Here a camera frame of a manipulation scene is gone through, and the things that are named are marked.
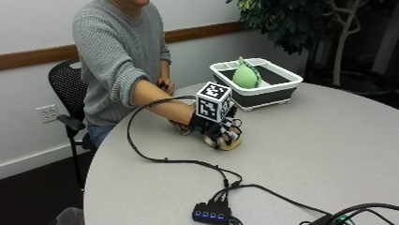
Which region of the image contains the tan soft toy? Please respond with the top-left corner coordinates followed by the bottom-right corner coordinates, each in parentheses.
top-left (202, 133), bottom-right (244, 152)

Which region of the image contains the white marker cube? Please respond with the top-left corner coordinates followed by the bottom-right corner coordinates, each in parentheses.
top-left (194, 81), bottom-right (234, 124)

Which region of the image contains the white and black collapsible bin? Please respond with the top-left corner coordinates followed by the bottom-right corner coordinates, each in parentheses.
top-left (209, 57), bottom-right (305, 113)

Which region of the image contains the green soft toy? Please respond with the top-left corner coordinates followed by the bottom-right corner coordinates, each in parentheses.
top-left (230, 55), bottom-right (265, 90)

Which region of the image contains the black hub with blue lights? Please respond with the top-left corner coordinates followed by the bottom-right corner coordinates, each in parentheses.
top-left (190, 202), bottom-right (234, 225)

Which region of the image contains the the person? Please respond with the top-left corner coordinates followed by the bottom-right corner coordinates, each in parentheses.
top-left (71, 0), bottom-right (197, 149)

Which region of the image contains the indoor potted tree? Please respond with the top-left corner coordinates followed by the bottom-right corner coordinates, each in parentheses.
top-left (225, 0), bottom-right (399, 87)

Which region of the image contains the black mesh office chair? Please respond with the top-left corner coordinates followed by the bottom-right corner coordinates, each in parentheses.
top-left (48, 58), bottom-right (97, 191)

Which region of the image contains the black glove cable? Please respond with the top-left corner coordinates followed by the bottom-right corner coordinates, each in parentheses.
top-left (127, 95), bottom-right (245, 191)

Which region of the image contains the wooden wall rail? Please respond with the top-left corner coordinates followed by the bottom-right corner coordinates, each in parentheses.
top-left (0, 21), bottom-right (248, 71)

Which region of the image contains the black cable bundle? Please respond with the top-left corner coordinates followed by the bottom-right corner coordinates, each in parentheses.
top-left (298, 202), bottom-right (399, 225)

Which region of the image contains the white wall outlet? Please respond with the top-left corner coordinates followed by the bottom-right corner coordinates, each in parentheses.
top-left (35, 103), bottom-right (61, 125)

